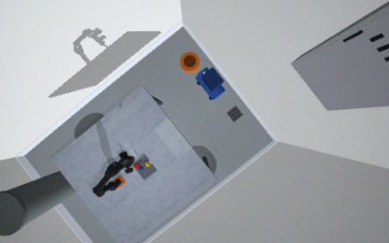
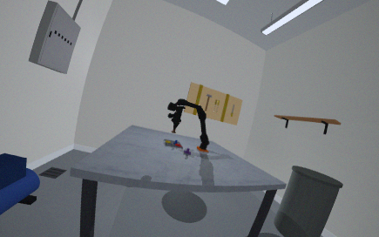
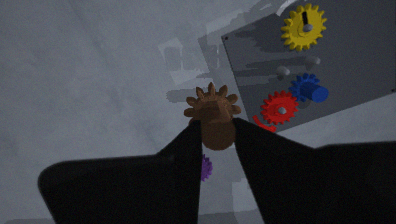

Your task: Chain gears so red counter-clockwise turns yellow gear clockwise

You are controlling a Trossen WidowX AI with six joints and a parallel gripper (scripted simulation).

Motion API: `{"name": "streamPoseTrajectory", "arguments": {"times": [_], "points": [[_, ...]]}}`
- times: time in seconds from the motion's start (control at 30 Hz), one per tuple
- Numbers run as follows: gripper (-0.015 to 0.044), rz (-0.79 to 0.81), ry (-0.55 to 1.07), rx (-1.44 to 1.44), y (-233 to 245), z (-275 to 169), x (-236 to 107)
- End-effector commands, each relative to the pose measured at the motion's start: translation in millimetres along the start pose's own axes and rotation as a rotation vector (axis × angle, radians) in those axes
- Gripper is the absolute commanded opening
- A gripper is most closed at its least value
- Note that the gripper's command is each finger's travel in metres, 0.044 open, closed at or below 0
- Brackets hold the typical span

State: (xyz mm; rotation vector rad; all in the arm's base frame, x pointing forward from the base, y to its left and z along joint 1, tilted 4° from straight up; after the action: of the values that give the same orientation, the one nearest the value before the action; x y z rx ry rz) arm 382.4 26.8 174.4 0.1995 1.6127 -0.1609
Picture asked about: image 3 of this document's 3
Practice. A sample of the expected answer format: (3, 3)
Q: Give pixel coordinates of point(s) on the brown gear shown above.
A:
(215, 111)

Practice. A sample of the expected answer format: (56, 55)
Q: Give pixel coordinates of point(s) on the red curved arrow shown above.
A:
(271, 128)

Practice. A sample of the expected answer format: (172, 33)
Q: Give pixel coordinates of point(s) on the purple gear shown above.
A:
(206, 168)

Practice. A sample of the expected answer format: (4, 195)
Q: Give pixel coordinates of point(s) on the white curved arrow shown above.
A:
(284, 6)

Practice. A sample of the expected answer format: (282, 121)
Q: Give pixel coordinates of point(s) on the blue gear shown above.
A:
(307, 87)

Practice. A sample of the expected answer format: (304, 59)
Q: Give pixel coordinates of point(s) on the yellow gear with black stripe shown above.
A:
(303, 16)

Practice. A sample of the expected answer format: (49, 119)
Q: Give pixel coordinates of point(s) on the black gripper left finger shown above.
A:
(167, 182)

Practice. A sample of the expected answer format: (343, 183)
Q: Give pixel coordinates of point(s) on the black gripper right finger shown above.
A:
(293, 183)

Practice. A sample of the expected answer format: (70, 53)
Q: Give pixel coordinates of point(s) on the red gear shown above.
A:
(272, 105)

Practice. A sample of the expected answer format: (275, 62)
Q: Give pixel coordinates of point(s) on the grey board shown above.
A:
(355, 60)

